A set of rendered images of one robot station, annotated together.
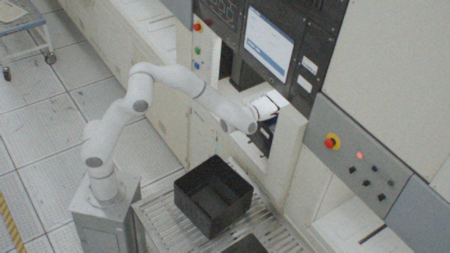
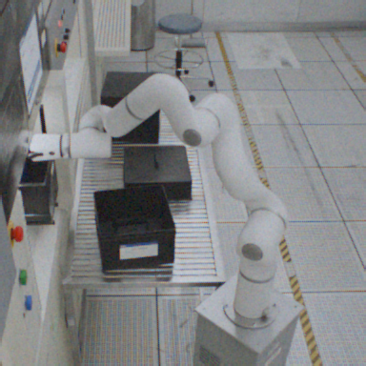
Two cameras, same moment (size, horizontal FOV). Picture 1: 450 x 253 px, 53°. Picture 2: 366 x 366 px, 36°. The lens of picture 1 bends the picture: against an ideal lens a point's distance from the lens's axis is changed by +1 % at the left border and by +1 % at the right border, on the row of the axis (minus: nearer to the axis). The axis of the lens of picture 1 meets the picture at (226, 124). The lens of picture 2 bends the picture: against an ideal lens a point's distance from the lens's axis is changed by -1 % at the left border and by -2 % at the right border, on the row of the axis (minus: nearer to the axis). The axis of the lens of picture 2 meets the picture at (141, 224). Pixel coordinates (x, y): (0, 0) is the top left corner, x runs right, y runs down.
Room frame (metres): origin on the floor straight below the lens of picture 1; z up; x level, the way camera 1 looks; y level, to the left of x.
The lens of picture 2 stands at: (2.50, 1.08, 2.24)
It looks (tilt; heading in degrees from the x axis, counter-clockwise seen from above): 40 degrees down; 219
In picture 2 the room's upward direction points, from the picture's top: 1 degrees counter-clockwise
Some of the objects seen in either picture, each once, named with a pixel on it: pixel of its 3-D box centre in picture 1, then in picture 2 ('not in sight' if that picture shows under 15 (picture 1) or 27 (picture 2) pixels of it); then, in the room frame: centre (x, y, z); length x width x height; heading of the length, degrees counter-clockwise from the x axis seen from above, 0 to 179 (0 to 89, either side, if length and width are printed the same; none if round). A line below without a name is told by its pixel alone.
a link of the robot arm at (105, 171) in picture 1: (98, 147); (258, 249); (1.28, 0.57, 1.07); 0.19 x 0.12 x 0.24; 11
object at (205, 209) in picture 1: (212, 195); (132, 226); (1.24, 0.03, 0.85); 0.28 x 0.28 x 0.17; 48
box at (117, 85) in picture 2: not in sight; (132, 106); (0.56, -0.53, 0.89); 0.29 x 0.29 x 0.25; 35
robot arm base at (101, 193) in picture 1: (103, 180); (254, 289); (1.25, 0.56, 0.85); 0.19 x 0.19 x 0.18
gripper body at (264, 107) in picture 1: (261, 109); (48, 146); (1.46, -0.15, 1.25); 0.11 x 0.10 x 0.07; 129
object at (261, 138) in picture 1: (275, 121); (22, 180); (1.53, -0.23, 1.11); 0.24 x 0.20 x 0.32; 39
